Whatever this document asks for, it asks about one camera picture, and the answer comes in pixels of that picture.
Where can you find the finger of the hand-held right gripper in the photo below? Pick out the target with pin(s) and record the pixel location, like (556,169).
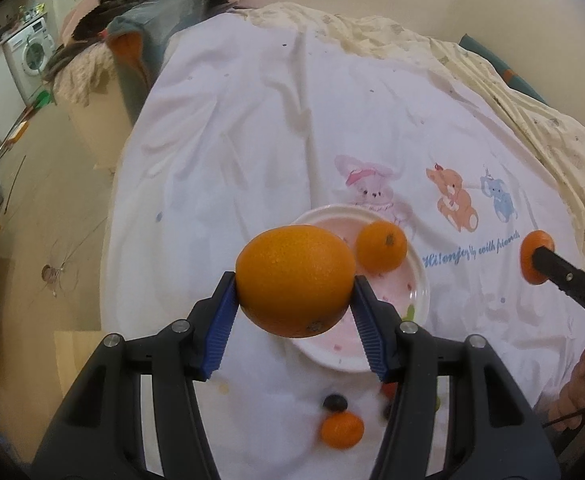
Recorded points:
(562,270)

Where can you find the red cherry tomato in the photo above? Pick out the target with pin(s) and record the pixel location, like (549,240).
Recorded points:
(388,390)

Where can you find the green dustpan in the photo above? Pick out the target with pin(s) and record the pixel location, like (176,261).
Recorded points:
(45,97)

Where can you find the blue-grey orange cushion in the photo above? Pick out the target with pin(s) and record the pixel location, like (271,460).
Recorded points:
(145,55)

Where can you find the person's right hand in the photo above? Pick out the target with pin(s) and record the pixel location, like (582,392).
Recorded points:
(572,385)

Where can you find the large orange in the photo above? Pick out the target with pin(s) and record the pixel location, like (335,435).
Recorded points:
(292,280)

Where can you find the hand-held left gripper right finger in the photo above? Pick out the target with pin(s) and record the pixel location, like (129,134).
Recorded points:
(370,330)

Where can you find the small dark grape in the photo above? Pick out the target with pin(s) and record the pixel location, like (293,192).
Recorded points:
(386,412)

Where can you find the cream patterned quilt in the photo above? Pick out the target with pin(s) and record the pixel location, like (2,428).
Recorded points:
(547,125)

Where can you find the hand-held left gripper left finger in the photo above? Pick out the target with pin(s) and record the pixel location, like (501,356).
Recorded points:
(222,330)

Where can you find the medium orange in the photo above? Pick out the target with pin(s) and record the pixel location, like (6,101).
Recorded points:
(380,247)

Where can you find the beige fringed towel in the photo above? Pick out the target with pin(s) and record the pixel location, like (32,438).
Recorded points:
(85,72)

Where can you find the teal cushion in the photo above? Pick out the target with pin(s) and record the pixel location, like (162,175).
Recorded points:
(477,50)

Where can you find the white round plate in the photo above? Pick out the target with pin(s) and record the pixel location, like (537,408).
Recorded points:
(412,290)

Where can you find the large dark grape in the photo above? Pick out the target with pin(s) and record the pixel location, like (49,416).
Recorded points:
(335,402)

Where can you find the white washing machine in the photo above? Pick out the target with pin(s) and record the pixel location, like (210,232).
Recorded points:
(30,52)

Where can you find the round green fruit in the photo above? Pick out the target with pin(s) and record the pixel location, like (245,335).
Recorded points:
(437,403)

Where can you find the white cartoon printed sheet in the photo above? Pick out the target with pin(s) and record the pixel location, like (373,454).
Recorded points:
(272,135)

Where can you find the small mandarin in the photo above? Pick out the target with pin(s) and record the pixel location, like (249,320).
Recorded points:
(531,265)
(342,430)

